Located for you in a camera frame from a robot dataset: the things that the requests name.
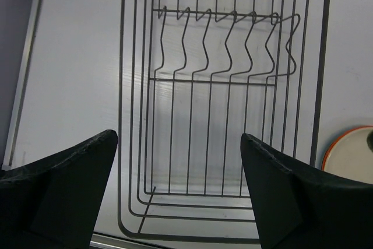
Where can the grey wire dish rack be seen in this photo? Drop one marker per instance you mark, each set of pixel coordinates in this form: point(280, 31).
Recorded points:
point(194, 75)

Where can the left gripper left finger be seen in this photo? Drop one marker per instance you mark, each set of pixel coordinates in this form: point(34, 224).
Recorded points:
point(54, 202)

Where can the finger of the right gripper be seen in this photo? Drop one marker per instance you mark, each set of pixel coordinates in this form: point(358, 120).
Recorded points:
point(370, 141)

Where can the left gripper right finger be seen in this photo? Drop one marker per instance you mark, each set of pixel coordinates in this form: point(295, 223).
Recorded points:
point(298, 206)

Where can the orange plate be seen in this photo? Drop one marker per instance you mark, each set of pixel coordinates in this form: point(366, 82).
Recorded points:
point(338, 138)

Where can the cream plate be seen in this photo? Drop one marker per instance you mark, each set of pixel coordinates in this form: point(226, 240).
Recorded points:
point(351, 158)

